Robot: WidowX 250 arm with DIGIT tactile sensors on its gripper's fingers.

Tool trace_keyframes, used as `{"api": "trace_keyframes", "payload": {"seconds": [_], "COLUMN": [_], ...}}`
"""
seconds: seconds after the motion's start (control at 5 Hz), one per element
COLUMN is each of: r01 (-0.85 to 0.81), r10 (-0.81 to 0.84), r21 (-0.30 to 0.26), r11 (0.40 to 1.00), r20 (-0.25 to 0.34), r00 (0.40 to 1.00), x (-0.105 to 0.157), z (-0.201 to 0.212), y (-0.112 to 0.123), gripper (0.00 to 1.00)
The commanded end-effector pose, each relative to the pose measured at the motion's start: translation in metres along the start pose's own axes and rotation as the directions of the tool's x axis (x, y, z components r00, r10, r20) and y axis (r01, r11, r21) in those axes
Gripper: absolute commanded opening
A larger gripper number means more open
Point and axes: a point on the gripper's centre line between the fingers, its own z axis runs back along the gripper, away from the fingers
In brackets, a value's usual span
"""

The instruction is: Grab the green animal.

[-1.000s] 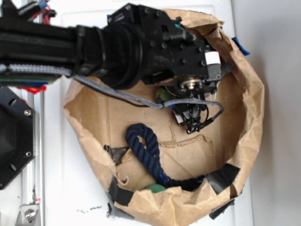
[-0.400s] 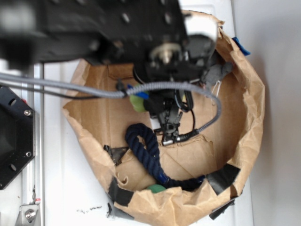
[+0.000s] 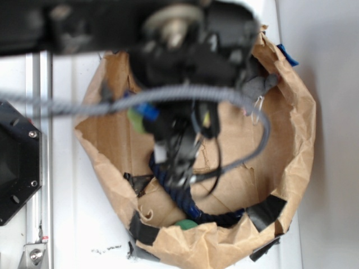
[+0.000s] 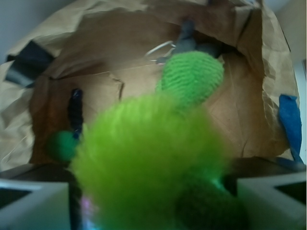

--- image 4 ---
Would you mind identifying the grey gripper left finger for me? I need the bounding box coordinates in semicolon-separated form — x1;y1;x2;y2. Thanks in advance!
0;179;70;230

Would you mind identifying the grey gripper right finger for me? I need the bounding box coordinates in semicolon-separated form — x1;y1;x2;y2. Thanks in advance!
237;172;307;230

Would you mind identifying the green plush animal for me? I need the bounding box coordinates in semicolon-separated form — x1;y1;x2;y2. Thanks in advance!
71;51;249;230

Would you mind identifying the green ball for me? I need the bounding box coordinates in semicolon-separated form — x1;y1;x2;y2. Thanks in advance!
46;130;79;162

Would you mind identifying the blue tape strip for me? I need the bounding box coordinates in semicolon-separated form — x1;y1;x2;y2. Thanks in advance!
279;94;303;163

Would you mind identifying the black tape patch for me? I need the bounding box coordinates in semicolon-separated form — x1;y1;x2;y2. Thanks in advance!
5;40;55;88

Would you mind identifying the brown paper bag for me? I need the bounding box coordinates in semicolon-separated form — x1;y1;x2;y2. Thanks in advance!
0;0;298;171

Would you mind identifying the grey plush mouse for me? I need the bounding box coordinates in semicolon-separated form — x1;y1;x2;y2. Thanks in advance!
144;19;222;66

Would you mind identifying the dark blue rope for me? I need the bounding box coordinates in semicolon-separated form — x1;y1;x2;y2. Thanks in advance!
68;88;84;139

